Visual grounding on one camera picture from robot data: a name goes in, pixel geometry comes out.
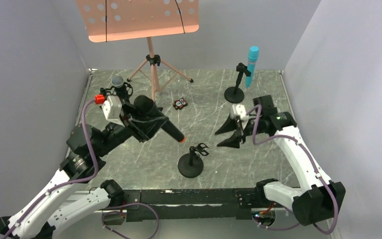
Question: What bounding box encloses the black silver-grille microphone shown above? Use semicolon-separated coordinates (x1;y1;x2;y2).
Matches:
111;75;133;101

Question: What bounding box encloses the black round-base mic stand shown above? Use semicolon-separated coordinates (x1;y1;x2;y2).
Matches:
224;62;251;104
178;143;209;178

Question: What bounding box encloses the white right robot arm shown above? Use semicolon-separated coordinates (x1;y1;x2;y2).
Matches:
216;95;346;226

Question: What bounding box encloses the black orange-tipped microphone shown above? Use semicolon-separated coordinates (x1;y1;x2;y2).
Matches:
134;95;185;143

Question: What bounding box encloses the blue microphone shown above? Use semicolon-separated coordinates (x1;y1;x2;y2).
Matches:
245;46;259;88

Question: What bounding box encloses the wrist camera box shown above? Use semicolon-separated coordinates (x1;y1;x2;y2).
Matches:
229;104;249;121
94;94;122;124

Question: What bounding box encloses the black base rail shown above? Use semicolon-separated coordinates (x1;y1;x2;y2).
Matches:
105;188;272;222

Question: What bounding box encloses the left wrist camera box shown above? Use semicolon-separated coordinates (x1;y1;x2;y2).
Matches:
94;94;122;124

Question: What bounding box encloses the black shock mount tripod stand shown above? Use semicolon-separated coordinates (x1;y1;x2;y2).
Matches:
100;86;119;98

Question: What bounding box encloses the pink music stand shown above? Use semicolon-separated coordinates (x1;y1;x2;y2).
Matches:
76;0;199;99

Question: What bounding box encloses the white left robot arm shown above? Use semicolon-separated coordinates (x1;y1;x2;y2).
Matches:
0;98;184;239

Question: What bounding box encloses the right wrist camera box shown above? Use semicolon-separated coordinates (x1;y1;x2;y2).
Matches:
229;104;249;121

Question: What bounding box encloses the red owl number tile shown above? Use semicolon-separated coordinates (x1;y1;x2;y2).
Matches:
173;98;188;110

